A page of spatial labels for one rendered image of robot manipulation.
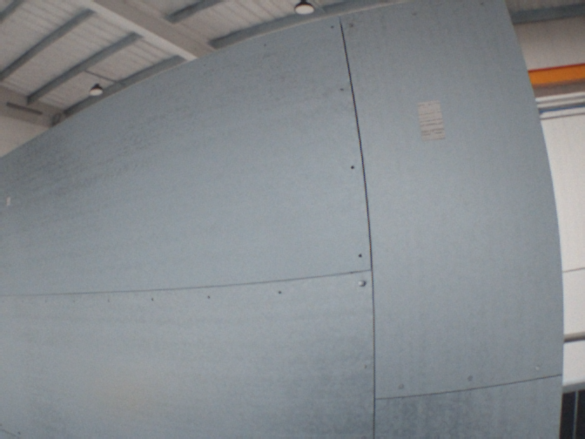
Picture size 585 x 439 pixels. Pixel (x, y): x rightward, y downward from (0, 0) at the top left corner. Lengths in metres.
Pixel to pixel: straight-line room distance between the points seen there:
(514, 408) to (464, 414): 0.11
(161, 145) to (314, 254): 0.48
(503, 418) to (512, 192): 0.42
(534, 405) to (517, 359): 0.11
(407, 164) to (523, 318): 0.38
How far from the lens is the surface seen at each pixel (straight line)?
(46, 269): 1.71
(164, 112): 1.39
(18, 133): 13.00
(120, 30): 10.57
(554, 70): 9.76
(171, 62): 11.56
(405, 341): 1.03
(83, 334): 1.55
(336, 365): 1.08
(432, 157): 1.04
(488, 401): 1.01
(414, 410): 1.04
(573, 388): 5.55
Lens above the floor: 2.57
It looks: 10 degrees up
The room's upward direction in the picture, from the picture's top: 3 degrees counter-clockwise
